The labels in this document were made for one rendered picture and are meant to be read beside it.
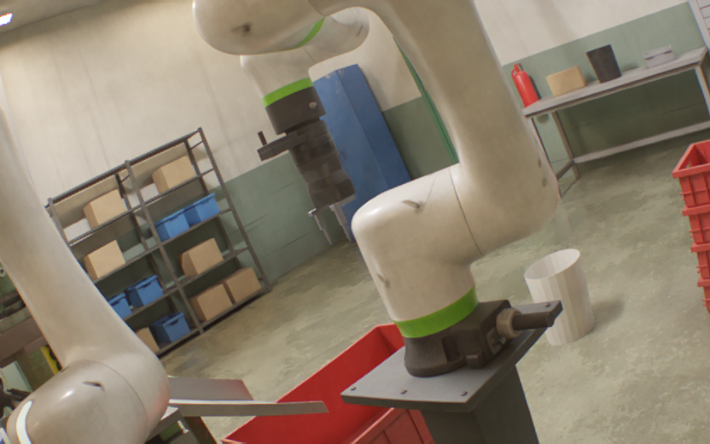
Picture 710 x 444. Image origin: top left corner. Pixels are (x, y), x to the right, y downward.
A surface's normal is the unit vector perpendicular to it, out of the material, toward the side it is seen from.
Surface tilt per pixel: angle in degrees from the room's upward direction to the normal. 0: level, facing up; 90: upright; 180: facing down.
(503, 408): 90
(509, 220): 108
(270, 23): 139
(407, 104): 90
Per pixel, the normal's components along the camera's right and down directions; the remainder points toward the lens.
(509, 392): 0.60, -0.15
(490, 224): -0.11, 0.44
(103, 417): 0.90, -0.41
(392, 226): -0.22, 0.22
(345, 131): -0.64, 0.39
